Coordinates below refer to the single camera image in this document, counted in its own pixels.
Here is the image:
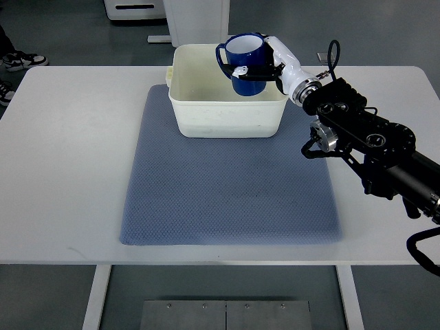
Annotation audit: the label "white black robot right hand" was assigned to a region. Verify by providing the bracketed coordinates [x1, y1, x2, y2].
[239, 35, 322, 107]

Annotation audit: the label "blue mug white inside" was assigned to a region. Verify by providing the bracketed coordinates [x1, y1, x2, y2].
[215, 33, 266, 96]

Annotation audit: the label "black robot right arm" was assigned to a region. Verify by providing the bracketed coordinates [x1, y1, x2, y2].
[300, 54, 439, 223]

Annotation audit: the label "white plastic box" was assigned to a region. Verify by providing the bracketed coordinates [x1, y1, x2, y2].
[166, 44, 288, 138]

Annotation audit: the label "small grey floor plate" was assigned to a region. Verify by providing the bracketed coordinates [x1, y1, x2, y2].
[316, 52, 336, 63]

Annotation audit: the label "white cabinet pillar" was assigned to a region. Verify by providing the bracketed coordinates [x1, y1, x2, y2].
[147, 0, 230, 47]

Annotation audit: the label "blue textured mat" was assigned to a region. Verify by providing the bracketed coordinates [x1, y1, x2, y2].
[120, 85, 342, 245]

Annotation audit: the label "white appliance with slot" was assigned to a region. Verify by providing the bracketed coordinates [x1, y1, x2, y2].
[103, 0, 166, 21]

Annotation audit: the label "white table right leg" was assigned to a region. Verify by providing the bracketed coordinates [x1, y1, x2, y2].
[335, 265, 364, 330]

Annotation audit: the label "white table leg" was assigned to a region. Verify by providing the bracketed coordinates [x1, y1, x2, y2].
[82, 265, 111, 330]
[335, 265, 364, 330]

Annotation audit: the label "person left edge sneakers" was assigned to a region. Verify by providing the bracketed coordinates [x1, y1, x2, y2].
[0, 23, 50, 107]

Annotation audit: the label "grey metal floor plate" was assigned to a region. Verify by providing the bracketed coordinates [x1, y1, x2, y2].
[140, 300, 312, 329]

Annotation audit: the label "white table left leg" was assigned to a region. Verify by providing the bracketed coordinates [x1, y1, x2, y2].
[82, 265, 111, 330]

